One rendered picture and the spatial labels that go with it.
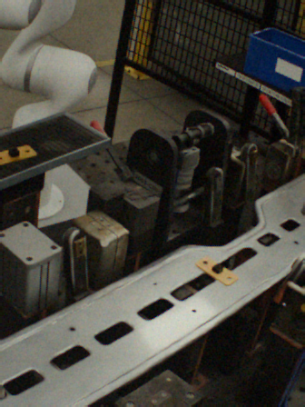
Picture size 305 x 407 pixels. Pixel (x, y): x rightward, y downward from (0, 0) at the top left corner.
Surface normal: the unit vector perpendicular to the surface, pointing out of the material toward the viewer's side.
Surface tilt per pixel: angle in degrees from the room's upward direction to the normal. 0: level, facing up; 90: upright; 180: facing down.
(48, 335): 0
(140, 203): 0
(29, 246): 0
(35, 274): 90
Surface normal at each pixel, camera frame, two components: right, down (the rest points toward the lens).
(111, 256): 0.72, 0.47
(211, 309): 0.16, -0.82
